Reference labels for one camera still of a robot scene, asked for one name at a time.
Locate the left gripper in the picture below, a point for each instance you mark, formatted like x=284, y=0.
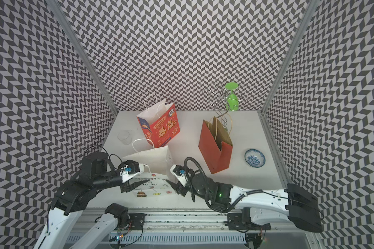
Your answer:
x=127, y=187

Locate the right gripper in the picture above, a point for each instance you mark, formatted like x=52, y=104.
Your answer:
x=179, y=188

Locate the white happy every day bag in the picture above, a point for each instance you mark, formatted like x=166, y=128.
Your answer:
x=157, y=162

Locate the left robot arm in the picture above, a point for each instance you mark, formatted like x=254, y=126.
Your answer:
x=97, y=173

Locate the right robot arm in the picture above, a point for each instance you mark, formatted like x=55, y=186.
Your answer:
x=259, y=207

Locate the plain red paper bag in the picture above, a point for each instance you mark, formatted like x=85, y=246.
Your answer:
x=215, y=145

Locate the red printed paper bag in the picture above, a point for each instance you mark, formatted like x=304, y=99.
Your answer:
x=159, y=121

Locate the clear plastic cup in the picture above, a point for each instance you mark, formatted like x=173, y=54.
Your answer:
x=125, y=137

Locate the blue white ceramic dish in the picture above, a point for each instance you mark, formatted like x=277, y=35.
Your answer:
x=255, y=158

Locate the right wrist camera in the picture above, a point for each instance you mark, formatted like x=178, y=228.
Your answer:
x=181, y=174

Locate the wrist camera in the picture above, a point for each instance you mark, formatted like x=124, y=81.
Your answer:
x=181, y=174
x=129, y=169

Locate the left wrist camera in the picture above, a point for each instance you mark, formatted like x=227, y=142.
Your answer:
x=129, y=169

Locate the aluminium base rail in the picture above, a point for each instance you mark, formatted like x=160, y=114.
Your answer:
x=154, y=228

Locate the green wire rack stand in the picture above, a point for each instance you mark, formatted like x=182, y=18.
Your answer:
x=225, y=101

